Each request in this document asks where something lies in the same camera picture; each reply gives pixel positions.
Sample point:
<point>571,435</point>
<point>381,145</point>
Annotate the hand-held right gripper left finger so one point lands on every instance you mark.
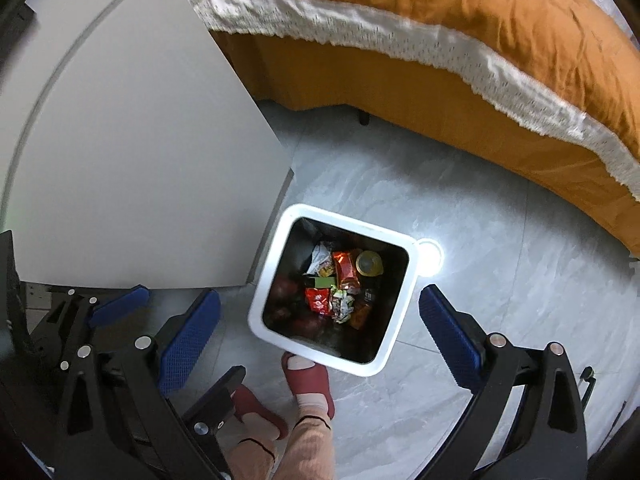
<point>190,345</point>

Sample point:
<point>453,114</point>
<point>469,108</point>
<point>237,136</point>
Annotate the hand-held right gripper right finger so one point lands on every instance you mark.
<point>450,345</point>

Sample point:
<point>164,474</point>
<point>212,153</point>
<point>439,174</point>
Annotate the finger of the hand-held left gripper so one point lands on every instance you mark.
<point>120,302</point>
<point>215,400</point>

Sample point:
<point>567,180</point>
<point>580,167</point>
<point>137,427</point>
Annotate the white trash bin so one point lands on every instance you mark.
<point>260,310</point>

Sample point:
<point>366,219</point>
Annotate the small orange wrapper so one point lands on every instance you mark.
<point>361,316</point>

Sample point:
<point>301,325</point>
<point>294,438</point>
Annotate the dark red bag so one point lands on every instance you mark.
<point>290,300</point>

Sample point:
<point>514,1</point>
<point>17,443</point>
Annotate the colourful candy wrapper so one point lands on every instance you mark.
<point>342,305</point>

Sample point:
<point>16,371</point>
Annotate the yellow paper cup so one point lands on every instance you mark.
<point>369,262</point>

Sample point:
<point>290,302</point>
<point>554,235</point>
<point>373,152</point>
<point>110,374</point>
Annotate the orange red snack packet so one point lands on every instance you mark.
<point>346,270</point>

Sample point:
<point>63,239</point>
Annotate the red candy wrapper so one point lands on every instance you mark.
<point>317,301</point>

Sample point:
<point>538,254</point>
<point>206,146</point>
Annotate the white silver snack bag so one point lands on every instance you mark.
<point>317,257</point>

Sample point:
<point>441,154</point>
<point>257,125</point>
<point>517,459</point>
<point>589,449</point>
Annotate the red slipper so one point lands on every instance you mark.
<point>260,412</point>
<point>310,382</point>

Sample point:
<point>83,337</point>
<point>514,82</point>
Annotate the person's pink trouser leg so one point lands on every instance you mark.
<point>250,460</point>
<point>310,450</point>

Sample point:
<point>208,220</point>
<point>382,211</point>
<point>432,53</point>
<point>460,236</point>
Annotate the dark stand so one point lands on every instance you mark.
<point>587,382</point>

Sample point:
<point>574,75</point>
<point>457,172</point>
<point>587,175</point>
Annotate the white cabinet door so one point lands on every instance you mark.
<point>150,135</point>

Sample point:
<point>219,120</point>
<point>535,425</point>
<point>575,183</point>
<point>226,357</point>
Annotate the black bed leg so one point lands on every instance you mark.
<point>363,117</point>

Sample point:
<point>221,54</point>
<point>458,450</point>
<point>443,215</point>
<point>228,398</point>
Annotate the orange bed sheet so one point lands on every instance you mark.
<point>400,90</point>

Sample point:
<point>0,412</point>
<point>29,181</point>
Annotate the orange blanket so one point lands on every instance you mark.
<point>450,5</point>

